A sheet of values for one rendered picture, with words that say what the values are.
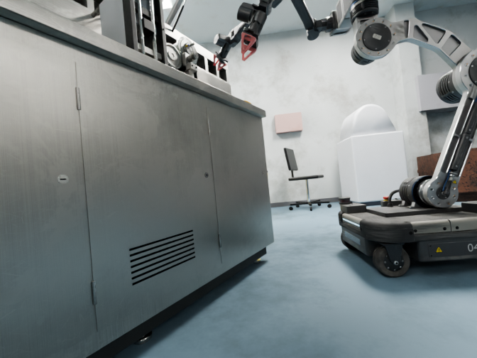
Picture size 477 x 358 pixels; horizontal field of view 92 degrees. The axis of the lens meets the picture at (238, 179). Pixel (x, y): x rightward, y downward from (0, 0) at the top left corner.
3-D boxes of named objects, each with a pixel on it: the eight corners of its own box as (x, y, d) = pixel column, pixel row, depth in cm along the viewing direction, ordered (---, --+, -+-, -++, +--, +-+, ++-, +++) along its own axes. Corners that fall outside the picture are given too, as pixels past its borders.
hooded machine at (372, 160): (388, 199, 366) (378, 111, 369) (414, 202, 306) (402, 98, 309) (342, 203, 371) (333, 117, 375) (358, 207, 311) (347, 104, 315)
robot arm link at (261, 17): (267, 11, 100) (267, 20, 106) (253, 5, 101) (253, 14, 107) (261, 25, 100) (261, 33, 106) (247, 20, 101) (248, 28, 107)
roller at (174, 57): (164, 62, 115) (162, 38, 115) (135, 79, 129) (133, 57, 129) (182, 70, 125) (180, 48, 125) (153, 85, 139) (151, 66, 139)
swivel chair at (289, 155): (321, 204, 378) (316, 147, 380) (337, 208, 317) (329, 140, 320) (284, 208, 379) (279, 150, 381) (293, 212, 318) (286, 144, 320)
